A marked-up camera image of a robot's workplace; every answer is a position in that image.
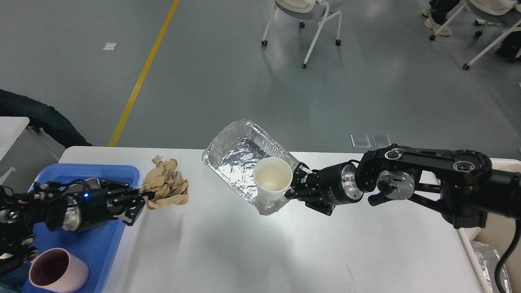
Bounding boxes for white paper cup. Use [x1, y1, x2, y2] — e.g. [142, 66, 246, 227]
[253, 157, 293, 205]

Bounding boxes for pink mug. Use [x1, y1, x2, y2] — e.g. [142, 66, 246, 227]
[28, 248, 89, 293]

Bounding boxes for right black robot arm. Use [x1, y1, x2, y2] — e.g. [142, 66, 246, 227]
[285, 144, 521, 229]

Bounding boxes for white chair right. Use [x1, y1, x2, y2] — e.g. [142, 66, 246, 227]
[429, 0, 521, 70]

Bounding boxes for brown paper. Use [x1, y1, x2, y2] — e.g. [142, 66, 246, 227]
[140, 155, 189, 211]

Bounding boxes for white chair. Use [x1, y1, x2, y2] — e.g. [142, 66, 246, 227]
[261, 0, 344, 69]
[429, 0, 521, 70]

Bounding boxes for square steel container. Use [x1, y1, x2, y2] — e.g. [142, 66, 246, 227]
[61, 177, 101, 195]

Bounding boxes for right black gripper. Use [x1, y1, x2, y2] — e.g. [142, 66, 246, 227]
[285, 162, 363, 216]

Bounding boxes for white chair centre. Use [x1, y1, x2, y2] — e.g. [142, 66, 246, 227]
[261, 0, 344, 69]

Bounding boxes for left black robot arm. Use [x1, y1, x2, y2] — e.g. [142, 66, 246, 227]
[0, 177, 155, 275]

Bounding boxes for aluminium foil tray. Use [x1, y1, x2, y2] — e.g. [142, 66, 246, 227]
[201, 119, 300, 216]

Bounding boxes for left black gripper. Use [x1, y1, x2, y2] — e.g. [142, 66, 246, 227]
[63, 180, 155, 232]

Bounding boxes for beige plastic bin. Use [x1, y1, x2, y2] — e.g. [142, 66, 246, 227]
[456, 158, 521, 293]

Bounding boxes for seated person feet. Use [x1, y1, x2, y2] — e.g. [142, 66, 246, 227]
[422, 0, 460, 32]

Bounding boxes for small white side table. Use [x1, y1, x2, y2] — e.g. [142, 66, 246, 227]
[0, 116, 29, 185]

